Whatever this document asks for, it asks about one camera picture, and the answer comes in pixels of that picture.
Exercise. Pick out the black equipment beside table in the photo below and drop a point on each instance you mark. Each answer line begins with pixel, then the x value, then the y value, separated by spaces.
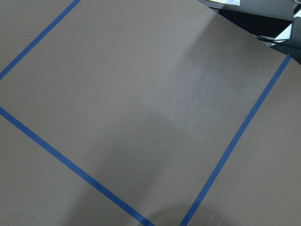
pixel 271 21

